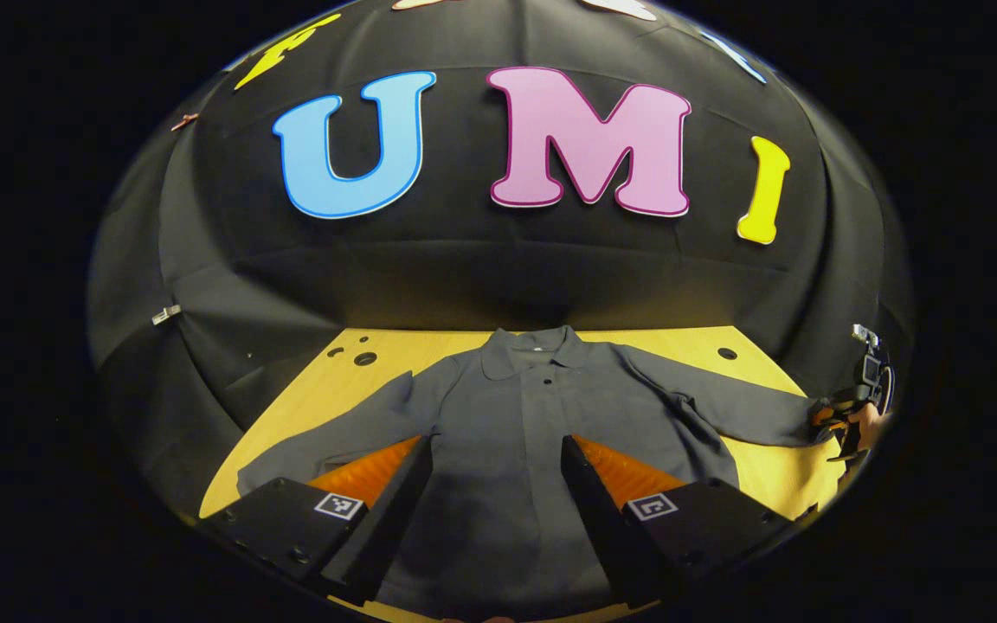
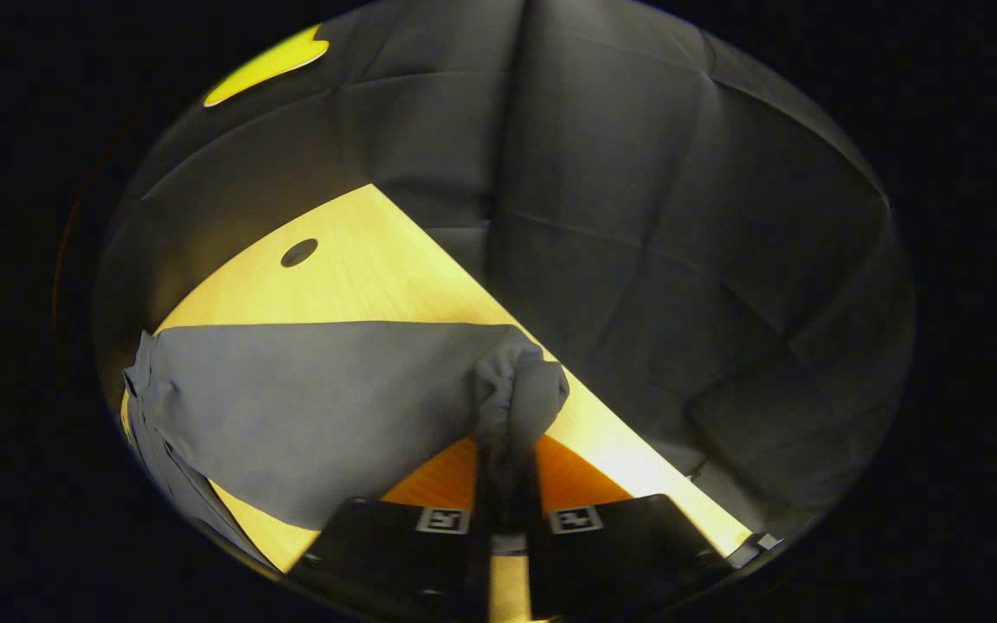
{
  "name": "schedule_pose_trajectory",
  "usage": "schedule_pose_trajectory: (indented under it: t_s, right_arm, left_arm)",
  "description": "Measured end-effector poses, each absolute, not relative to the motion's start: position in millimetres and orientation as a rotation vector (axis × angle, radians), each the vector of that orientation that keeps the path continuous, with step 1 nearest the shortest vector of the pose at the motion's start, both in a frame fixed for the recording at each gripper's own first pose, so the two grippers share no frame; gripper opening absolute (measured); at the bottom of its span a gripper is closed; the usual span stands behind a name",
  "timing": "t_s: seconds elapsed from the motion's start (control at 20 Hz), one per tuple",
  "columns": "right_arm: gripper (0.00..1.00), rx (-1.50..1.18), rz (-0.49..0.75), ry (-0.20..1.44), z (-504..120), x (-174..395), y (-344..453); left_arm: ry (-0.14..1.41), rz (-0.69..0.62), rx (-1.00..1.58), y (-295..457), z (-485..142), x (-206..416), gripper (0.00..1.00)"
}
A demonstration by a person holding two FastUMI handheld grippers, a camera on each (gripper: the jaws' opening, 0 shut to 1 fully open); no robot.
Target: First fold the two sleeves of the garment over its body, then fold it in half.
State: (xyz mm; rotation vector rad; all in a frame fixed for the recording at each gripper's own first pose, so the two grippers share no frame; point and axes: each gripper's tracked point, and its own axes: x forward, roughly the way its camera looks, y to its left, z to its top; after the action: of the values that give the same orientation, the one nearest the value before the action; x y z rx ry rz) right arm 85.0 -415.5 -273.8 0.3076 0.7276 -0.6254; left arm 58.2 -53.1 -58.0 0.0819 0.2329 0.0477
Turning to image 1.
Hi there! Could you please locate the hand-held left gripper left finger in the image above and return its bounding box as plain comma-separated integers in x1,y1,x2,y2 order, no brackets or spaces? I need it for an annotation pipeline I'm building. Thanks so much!
196,435,434,607

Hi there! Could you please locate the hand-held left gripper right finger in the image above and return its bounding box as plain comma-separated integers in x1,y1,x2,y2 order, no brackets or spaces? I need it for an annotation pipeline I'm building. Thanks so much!
561,434,798,611

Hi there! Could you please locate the grey collared shirt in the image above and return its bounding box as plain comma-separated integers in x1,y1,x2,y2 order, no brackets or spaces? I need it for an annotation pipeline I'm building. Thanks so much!
237,325,846,622

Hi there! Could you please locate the black backdrop cloth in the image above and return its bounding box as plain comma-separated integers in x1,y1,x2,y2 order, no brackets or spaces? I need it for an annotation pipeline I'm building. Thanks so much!
87,0,913,520

